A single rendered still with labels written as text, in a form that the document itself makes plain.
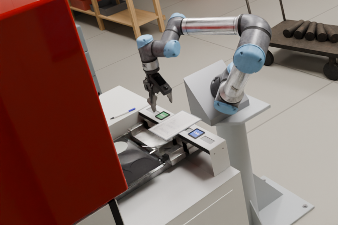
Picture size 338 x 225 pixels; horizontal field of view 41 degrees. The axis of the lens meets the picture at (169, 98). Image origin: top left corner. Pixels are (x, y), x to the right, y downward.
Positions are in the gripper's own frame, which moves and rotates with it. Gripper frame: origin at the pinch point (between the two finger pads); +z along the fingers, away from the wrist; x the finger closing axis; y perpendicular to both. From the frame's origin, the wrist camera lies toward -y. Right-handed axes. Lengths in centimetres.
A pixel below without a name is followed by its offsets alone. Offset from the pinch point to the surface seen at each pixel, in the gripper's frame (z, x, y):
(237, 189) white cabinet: 28, -1, -43
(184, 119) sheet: 6.1, -3.9, -9.2
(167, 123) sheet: 6.1, 3.0, -5.2
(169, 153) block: 11.6, 12.8, -18.0
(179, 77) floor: 103, -139, 200
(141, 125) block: 11.8, 7.5, 13.7
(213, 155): 10.0, 3.4, -36.9
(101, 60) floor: 102, -116, 333
